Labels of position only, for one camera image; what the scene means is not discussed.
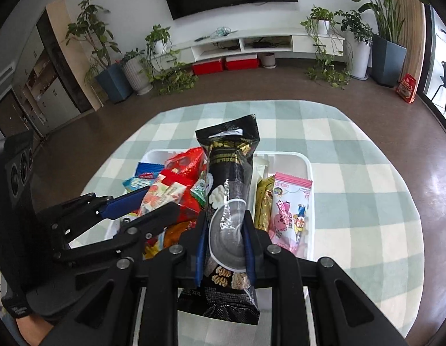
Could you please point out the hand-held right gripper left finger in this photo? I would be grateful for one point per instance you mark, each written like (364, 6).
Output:
(199, 259)

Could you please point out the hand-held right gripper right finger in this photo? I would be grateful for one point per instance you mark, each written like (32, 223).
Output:
(249, 256)

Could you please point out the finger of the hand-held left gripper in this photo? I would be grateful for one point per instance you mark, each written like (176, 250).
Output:
(127, 200)
(154, 218)

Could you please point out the orange snack packet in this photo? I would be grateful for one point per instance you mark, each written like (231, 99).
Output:
(169, 236)

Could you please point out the red white snack packet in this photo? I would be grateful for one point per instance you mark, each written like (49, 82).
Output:
(161, 193)

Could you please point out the blue snack packet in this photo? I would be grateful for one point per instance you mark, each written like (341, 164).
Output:
(149, 169)

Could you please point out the gold foil packet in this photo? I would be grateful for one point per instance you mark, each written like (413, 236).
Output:
(264, 205)

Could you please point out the pink cartoon packet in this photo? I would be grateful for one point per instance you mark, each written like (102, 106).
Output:
(287, 216)

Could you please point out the large red snack bag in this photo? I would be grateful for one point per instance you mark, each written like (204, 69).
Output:
(188, 165)

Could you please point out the black snack bag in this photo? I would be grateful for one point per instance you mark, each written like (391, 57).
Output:
(226, 173)

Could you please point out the pale green long packet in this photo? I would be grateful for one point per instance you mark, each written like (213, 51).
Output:
(261, 171)

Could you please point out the white plastic tray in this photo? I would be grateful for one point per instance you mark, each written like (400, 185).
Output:
(295, 160)

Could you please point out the person's left forearm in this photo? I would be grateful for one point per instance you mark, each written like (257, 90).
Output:
(34, 329)

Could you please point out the leafy tree in blue pot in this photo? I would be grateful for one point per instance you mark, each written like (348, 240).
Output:
(113, 83)

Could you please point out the small plant in ribbed pot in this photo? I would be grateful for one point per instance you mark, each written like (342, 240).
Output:
(136, 75)

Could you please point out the built-in wooden cabinet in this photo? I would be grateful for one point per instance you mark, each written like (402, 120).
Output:
(53, 90)

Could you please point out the red storage box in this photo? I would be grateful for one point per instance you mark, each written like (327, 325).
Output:
(241, 63)
(208, 67)

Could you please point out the trailing plant in white pot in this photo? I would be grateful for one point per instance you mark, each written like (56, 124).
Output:
(158, 36)
(322, 14)

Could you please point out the white television cabinet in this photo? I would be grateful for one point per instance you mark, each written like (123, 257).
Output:
(208, 52)

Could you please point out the black remote control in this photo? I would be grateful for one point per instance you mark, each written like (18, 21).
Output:
(202, 38)

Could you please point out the bushy plant in tall white pot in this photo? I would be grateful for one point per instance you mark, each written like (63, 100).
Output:
(360, 59)

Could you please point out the broad-leaf plant in blue pot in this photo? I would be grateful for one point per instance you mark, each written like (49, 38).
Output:
(387, 61)

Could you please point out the black balcony chair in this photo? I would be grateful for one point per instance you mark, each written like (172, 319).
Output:
(444, 79)

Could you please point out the beige striped curtain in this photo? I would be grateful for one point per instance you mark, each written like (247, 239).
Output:
(410, 25)

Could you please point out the black sliding door frame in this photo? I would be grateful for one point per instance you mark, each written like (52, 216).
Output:
(428, 43)

